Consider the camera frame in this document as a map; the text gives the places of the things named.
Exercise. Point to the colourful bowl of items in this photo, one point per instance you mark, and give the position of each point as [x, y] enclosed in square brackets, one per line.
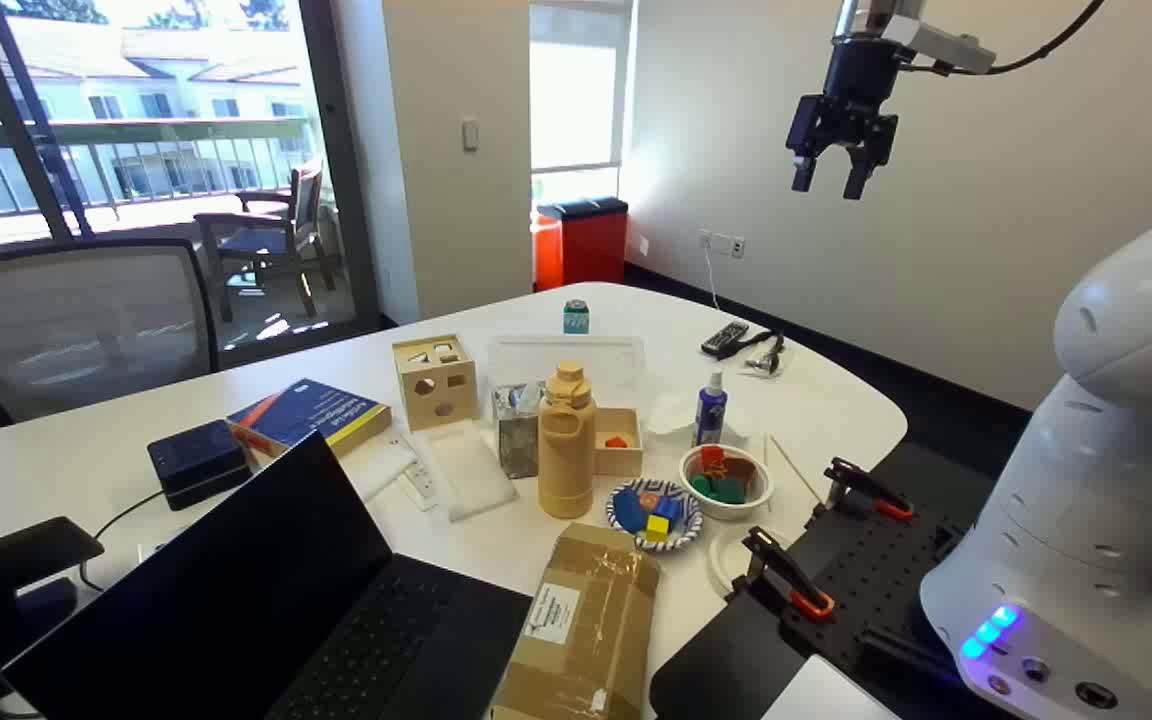
[689, 526]

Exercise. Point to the dark patio chair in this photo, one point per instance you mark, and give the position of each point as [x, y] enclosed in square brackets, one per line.
[298, 214]

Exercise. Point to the yellow toy block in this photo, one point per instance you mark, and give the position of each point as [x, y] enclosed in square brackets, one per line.
[659, 529]

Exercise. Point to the wooden shape sorter box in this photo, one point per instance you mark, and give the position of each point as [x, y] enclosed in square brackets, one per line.
[441, 391]

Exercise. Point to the black square box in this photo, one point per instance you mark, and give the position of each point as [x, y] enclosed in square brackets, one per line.
[199, 463]

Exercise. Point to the white paper sheet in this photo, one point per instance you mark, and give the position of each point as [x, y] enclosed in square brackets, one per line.
[382, 468]

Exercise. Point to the black mounting board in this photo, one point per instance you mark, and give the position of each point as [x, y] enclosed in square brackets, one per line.
[869, 567]

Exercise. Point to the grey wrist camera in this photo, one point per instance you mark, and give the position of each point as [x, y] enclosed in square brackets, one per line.
[956, 50]

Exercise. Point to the black pens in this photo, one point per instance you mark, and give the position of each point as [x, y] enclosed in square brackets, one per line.
[764, 354]

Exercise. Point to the grey mesh office chair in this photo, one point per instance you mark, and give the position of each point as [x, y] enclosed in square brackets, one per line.
[69, 325]

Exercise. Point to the white wall outlet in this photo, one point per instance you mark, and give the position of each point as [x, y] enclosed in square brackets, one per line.
[722, 246]

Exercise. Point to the black remote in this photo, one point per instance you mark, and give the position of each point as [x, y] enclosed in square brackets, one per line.
[725, 338]

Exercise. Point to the white bowl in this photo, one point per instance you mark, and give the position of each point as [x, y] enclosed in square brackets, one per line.
[725, 507]

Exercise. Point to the white plastic packet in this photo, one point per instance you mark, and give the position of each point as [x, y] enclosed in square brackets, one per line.
[466, 473]

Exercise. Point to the red bin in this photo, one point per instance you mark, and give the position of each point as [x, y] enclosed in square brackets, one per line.
[597, 246]

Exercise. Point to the white card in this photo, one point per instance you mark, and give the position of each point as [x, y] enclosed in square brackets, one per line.
[827, 694]

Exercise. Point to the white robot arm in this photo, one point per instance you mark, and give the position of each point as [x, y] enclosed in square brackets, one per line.
[1111, 507]

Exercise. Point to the glass patio door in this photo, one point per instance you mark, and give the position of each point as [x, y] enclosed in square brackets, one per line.
[162, 132]

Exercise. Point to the black laptop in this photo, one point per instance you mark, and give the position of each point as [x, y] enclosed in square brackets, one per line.
[228, 603]

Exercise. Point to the small teal jar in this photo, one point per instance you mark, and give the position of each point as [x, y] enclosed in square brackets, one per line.
[576, 319]

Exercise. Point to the orange bin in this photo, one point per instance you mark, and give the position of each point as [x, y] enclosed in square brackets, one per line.
[550, 254]

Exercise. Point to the wooden chopstick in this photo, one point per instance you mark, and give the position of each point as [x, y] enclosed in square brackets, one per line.
[793, 468]

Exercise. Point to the black phone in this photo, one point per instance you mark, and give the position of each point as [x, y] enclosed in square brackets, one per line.
[19, 548]

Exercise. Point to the blue book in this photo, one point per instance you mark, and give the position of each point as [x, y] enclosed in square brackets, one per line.
[310, 409]

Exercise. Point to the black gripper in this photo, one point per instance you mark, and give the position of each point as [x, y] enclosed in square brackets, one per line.
[857, 103]

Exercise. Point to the blue toy block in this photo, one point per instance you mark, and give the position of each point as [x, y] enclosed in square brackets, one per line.
[629, 510]

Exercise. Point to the brown cardboard box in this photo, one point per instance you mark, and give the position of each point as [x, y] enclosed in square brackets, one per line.
[591, 624]

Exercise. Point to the black orange clamp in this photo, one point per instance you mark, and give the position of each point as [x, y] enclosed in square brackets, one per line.
[863, 481]
[782, 573]

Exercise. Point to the clear glass jar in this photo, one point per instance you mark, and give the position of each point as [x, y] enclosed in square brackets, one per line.
[516, 445]

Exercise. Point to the small open wooden box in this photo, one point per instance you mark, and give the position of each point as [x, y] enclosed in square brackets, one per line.
[619, 463]

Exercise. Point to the white light switch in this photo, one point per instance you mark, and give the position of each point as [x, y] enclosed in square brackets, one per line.
[468, 132]

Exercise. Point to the blue sanitizer bottle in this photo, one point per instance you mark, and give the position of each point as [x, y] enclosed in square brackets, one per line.
[708, 419]

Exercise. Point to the narrow window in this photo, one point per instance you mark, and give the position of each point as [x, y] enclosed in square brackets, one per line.
[576, 94]

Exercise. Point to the green toy block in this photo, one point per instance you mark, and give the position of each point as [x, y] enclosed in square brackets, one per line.
[725, 491]

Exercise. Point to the red toy block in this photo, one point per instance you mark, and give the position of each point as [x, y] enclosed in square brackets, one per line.
[708, 463]

